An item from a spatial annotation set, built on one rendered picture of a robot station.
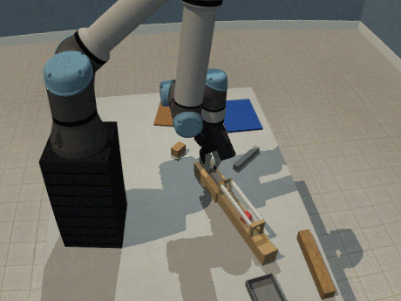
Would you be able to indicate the brown wooden bar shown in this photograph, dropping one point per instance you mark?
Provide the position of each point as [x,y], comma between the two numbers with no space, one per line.
[317,268]

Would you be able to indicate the small tan wooden block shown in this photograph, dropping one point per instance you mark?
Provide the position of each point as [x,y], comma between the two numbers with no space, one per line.
[178,149]

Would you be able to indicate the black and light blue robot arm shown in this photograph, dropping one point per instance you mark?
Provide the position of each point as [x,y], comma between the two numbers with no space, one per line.
[200,93]

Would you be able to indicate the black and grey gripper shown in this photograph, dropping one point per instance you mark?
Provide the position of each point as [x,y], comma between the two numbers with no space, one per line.
[204,139]

